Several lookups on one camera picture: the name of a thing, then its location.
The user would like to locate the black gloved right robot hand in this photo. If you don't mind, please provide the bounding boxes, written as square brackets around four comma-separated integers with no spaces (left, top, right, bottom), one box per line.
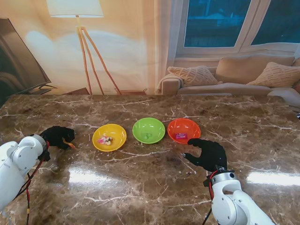
[182,138,228,173]

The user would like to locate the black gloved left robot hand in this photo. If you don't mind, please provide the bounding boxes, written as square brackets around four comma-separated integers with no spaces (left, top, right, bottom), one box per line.
[39,126,75,150]

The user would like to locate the orange candy packet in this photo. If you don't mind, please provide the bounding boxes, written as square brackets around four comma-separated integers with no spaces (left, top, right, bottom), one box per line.
[62,138,76,150]

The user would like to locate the pink multicolour candy packet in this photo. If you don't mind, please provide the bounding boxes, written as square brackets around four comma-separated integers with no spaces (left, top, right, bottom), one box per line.
[97,135,115,146]

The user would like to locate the orange plastic bowl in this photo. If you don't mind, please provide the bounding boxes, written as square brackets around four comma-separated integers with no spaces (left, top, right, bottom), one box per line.
[167,118,202,145]

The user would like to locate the yellow plastic bowl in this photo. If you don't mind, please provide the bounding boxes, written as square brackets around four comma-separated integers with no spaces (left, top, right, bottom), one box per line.
[92,123,128,152]

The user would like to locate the green plastic bowl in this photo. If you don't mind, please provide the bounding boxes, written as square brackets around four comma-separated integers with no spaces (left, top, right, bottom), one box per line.
[132,117,166,144]

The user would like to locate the cream knitted cushion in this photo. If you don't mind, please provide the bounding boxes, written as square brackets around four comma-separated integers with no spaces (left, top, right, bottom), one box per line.
[246,61,300,88]
[167,65,224,88]

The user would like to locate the flat screen television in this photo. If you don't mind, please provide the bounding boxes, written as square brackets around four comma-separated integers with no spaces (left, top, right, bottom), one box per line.
[0,17,58,106]

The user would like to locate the beige sofa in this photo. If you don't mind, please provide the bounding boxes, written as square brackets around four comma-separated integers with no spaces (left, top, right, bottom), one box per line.
[156,53,300,111]

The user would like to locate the sheer beige curtain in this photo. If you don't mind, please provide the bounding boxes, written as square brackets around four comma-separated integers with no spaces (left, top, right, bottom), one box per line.
[146,0,185,94]

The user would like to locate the white shade tripod floor lamp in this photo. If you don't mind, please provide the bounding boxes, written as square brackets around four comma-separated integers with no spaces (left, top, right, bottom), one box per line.
[46,0,123,96]

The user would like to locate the white framed window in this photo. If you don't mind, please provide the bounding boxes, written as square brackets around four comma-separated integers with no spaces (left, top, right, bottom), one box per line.
[174,0,300,58]

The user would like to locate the red black right arm cables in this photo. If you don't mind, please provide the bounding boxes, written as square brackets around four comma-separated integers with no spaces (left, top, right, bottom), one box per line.
[202,170,220,225]

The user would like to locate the red black arm cables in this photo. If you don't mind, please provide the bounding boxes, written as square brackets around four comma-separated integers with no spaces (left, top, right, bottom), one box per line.
[13,140,51,225]
[202,170,220,225]

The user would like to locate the red black left arm cables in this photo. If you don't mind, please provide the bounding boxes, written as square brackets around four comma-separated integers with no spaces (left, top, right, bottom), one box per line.
[13,140,51,225]

